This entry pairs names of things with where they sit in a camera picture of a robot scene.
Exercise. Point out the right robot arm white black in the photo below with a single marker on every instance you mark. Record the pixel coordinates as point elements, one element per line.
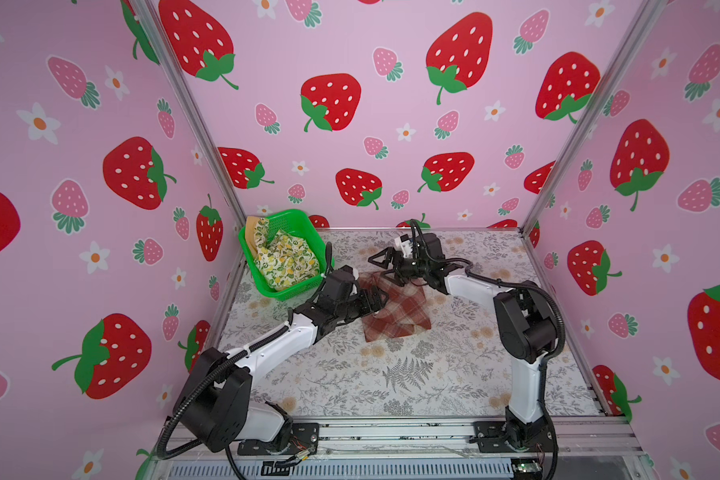
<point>530,325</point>

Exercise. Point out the tan cloth in basket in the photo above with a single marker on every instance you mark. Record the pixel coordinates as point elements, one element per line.
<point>252,223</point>

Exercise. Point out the yellow lemon print skirt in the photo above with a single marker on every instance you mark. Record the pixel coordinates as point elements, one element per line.
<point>283,260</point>

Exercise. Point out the aluminium corner post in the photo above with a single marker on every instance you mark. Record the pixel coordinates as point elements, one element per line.
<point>635,36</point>
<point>149,19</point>

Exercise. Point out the red plaid skirt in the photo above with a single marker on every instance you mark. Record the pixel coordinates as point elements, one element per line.
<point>403,315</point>

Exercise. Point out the right aluminium corner post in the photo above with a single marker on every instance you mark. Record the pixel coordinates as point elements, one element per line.
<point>635,36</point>

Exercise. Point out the left aluminium corner post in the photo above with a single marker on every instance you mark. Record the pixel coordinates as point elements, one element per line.
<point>149,19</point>

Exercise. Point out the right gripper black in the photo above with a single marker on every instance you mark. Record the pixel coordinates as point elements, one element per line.
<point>387,260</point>

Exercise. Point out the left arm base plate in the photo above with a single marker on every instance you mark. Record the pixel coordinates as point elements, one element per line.
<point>291,440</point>

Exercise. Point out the aluminium mounting rail frame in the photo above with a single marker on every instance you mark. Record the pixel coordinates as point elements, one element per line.
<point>589,447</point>

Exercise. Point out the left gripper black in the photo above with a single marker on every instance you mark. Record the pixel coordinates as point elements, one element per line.
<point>376,303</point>

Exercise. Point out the green circuit board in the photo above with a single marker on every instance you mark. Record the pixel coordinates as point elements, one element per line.
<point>526,469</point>

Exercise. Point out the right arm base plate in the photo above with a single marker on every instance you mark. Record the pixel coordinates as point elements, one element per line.
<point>513,437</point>

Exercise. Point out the green plastic basket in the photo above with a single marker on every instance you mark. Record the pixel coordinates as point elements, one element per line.
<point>294,222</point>

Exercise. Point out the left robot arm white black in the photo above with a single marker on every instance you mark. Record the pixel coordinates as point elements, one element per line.
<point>215,409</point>

